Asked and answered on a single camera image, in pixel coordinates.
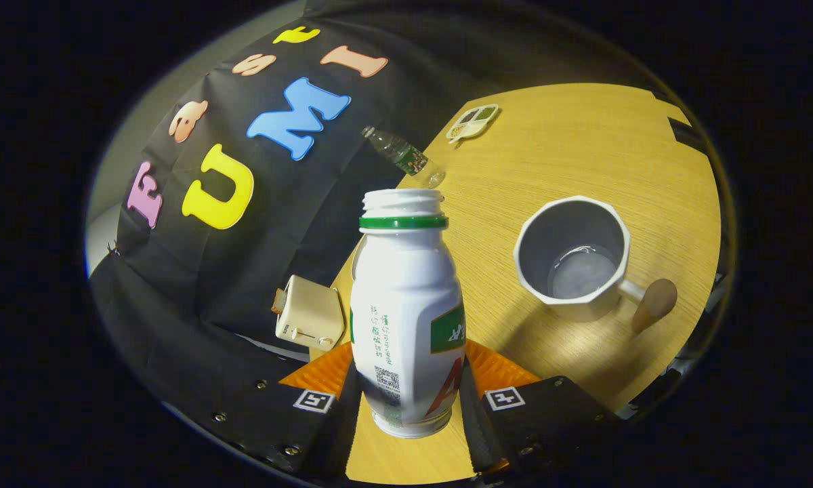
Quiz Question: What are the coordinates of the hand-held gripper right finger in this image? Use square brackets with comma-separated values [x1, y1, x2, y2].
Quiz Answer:
[459, 339, 624, 475]

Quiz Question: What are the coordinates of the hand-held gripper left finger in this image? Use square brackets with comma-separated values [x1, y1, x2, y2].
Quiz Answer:
[210, 341, 361, 479]

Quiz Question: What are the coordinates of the white juice bottle green ring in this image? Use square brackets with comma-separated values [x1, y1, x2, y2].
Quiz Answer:
[349, 188, 466, 439]

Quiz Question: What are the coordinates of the white cup wooden handle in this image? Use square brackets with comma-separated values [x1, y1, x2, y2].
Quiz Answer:
[513, 195, 678, 333]

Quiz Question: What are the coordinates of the clear plastic water bottle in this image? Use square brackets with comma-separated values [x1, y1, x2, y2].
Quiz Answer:
[362, 125, 446, 189]

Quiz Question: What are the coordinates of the white toaster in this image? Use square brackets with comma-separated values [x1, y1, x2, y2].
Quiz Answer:
[272, 274, 346, 351]

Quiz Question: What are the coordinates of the wooden table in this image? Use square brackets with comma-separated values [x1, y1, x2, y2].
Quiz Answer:
[308, 83, 722, 485]

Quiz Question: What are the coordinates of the white compartment tray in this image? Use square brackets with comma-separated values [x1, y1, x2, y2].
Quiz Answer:
[446, 104, 500, 145]

